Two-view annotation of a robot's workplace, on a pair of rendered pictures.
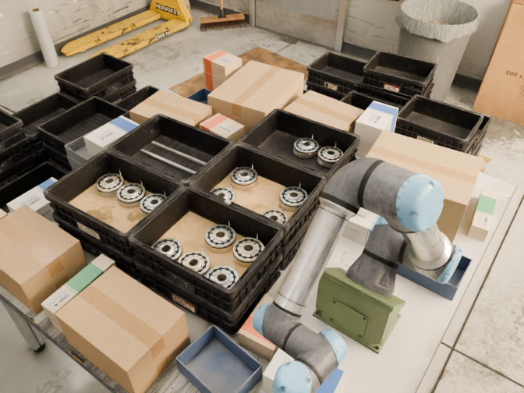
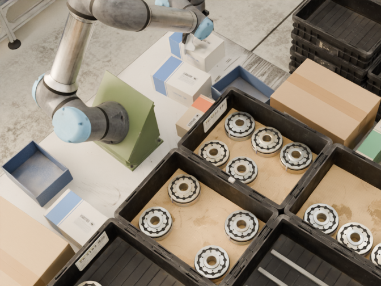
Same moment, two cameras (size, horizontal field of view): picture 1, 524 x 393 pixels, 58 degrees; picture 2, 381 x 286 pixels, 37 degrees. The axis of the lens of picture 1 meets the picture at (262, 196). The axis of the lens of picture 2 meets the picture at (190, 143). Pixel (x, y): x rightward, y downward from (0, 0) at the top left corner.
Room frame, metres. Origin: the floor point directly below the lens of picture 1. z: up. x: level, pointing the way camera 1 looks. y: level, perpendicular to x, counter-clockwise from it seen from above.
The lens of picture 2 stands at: (2.03, 0.22, 2.43)
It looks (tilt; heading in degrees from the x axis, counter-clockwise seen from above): 56 degrees down; 194
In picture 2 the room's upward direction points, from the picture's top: 9 degrees counter-clockwise
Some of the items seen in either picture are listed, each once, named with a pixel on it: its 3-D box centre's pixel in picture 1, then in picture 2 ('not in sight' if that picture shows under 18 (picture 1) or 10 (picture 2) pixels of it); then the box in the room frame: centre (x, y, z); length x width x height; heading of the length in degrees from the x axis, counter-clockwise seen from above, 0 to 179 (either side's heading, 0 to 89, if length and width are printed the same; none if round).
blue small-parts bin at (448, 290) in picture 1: (433, 266); (37, 172); (1.06, -0.59, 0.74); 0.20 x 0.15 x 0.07; 54
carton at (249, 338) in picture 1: (269, 327); (202, 121); (0.81, -0.02, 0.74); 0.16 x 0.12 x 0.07; 150
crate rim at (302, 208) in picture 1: (258, 183); (195, 215); (1.28, 0.01, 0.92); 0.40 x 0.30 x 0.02; 58
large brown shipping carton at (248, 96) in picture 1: (257, 102); not in sight; (2.02, 0.02, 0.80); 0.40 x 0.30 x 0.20; 151
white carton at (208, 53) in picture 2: not in sight; (195, 46); (0.45, -0.08, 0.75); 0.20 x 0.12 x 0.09; 54
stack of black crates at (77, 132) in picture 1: (93, 152); not in sight; (2.20, 0.97, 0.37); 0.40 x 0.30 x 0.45; 144
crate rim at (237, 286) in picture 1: (206, 236); (253, 144); (1.03, 0.17, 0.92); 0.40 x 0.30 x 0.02; 58
